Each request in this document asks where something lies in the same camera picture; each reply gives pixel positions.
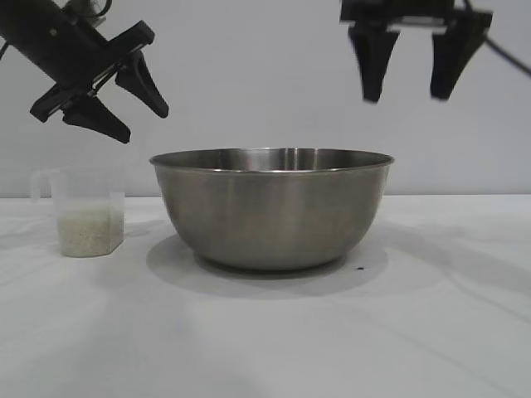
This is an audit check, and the translucent plastic measuring cup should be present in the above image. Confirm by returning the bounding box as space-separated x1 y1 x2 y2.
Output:
29 167 127 258

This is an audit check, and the white uncooked rice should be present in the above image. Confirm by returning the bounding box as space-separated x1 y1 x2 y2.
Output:
57 208 125 257

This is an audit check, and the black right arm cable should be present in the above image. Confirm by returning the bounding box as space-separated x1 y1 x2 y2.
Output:
463 0 531 79

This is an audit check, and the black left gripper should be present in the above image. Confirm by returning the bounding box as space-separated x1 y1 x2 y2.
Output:
0 0 170 145

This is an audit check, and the stainless steel mixing bowl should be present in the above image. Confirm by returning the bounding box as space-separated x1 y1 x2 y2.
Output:
149 147 394 273

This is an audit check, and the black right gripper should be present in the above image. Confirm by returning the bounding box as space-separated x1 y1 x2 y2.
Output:
339 0 494 104

